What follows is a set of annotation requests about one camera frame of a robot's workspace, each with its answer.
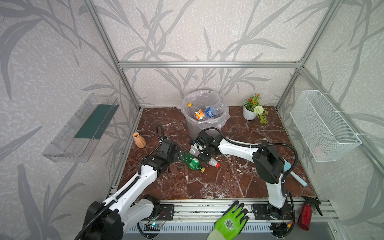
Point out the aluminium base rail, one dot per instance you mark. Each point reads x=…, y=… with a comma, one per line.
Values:
x=191, y=211

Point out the light blue spatula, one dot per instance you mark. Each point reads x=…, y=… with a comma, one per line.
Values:
x=287, y=166

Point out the white pot with flowers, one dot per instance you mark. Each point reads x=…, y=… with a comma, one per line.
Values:
x=253, y=109

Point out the clear bottle red white label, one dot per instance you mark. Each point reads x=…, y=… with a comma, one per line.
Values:
x=194, y=151

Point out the green bottle yellow cap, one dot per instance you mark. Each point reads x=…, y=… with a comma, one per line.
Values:
x=193, y=163

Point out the small terracotta vase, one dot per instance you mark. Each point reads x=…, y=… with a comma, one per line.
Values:
x=139, y=140

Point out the grey mesh waste bin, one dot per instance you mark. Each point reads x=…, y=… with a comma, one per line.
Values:
x=195, y=127

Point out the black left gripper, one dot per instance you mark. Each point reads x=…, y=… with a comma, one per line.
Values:
x=177, y=154

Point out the clear acrylic wall shelf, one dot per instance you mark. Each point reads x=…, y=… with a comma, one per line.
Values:
x=80, y=136

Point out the green and black work glove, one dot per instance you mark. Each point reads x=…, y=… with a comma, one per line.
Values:
x=231, y=223

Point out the clear bottle orange label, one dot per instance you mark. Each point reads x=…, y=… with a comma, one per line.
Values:
x=196, y=112

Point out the white wire mesh basket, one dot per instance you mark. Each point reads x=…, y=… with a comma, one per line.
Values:
x=326, y=133

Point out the red spray bottle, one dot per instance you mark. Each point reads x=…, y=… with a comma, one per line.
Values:
x=306, y=213

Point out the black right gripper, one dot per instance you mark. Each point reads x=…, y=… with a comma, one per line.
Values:
x=200, y=148

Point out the right wiring board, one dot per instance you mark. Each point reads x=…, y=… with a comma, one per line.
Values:
x=280, y=230

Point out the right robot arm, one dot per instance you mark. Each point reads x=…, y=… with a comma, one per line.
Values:
x=267, y=160

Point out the aluminium cage frame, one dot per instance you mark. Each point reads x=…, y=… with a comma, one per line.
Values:
x=344, y=61

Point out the translucent pink bin liner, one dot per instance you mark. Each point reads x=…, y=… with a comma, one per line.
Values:
x=204, y=109

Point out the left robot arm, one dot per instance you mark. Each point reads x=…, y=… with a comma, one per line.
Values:
x=110, y=219

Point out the left green circuit board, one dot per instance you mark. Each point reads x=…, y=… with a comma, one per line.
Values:
x=153, y=226

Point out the clear bottle large blue label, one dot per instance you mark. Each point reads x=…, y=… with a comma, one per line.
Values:
x=214, y=110

